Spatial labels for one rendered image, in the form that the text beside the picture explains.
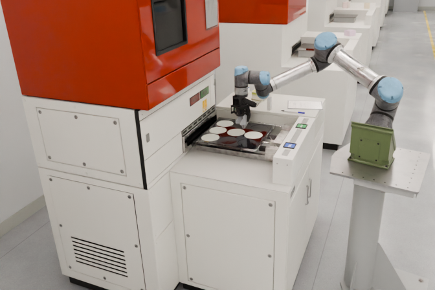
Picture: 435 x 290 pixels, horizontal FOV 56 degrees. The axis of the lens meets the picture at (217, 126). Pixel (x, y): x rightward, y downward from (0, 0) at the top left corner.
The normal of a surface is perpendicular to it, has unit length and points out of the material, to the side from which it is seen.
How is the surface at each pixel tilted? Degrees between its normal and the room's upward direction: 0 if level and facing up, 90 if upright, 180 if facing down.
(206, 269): 90
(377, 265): 90
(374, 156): 90
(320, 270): 0
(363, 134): 90
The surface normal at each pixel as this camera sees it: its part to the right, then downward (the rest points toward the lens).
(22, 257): -0.04, -0.92
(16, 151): 0.92, 0.12
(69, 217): -0.40, 0.36
